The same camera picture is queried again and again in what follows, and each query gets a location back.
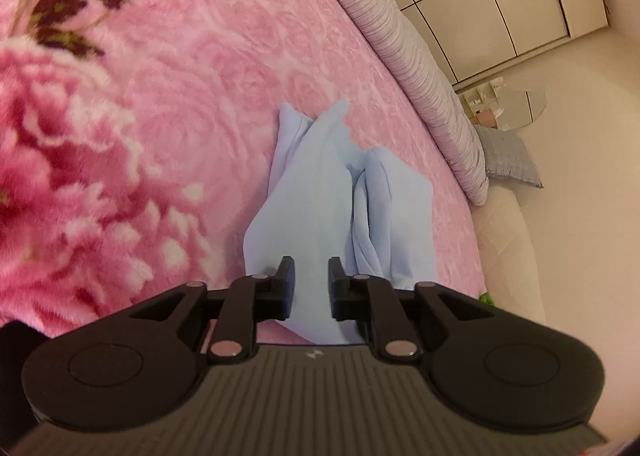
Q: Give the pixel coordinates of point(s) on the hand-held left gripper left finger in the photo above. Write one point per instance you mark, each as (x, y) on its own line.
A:
(287, 286)

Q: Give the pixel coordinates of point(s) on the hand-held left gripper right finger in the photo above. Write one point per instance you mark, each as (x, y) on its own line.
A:
(336, 288)

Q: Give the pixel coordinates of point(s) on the light blue sweatshirt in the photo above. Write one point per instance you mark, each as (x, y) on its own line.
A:
(320, 216)

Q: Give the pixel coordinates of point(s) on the green knit garment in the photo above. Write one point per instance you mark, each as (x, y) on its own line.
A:
(486, 299)

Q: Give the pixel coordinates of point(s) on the white padded headboard cushion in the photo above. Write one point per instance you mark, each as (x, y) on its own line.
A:
(505, 251)

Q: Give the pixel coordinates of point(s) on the grey checked pillow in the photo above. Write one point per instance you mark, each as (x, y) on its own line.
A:
(507, 158)

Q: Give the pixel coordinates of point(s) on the pink floral blanket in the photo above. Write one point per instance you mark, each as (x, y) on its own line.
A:
(150, 100)

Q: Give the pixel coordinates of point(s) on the vanity shelf with bottles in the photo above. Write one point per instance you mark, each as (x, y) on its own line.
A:
(482, 103)

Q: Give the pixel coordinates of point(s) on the grey ribbed quilt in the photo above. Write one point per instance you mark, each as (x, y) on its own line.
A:
(400, 50)

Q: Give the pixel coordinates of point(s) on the oval vanity mirror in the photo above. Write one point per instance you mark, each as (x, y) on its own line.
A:
(525, 108)

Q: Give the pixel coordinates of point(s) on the cream wardrobe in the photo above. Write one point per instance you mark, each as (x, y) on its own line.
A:
(490, 0)

